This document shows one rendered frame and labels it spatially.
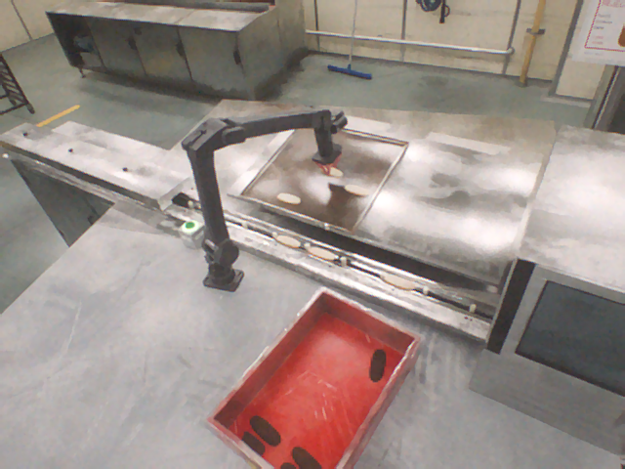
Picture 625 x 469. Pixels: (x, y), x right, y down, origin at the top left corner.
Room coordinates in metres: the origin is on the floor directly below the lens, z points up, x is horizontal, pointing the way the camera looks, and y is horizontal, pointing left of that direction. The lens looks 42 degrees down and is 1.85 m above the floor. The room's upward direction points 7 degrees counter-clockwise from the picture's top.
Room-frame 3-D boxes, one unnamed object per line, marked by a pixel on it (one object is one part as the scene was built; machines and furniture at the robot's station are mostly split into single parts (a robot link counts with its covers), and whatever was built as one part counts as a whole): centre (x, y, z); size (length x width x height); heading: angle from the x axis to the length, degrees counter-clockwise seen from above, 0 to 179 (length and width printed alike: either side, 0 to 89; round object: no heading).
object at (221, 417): (0.51, 0.03, 0.87); 0.49 x 0.34 x 0.10; 140
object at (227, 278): (0.95, 0.32, 0.86); 0.12 x 0.09 x 0.08; 68
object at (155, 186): (1.76, 1.05, 0.89); 1.25 x 0.18 x 0.09; 54
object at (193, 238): (1.17, 0.44, 0.84); 0.08 x 0.08 x 0.11; 54
